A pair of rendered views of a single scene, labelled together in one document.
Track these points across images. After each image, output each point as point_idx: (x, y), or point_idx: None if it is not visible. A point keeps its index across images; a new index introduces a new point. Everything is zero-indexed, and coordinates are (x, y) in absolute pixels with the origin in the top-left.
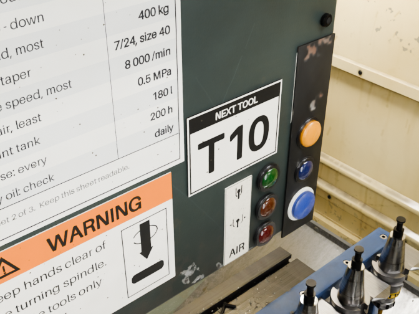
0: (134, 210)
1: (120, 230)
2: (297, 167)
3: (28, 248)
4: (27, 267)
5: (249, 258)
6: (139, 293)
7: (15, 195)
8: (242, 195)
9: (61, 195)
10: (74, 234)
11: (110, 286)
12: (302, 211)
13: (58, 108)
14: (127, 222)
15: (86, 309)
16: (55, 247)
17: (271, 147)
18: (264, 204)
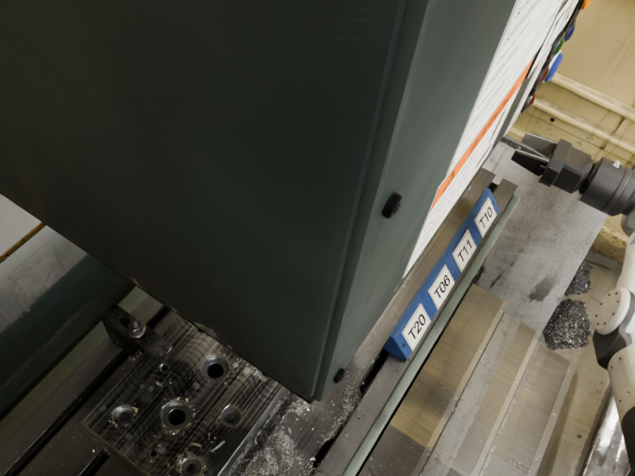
0: (507, 100)
1: (494, 123)
2: (567, 31)
3: (464, 157)
4: (455, 175)
5: None
6: (471, 177)
7: (485, 108)
8: (540, 68)
9: (496, 99)
10: (482, 134)
11: (468, 176)
12: (554, 74)
13: (539, 8)
14: (500, 113)
15: (453, 200)
16: (471, 150)
17: (570, 15)
18: (544, 73)
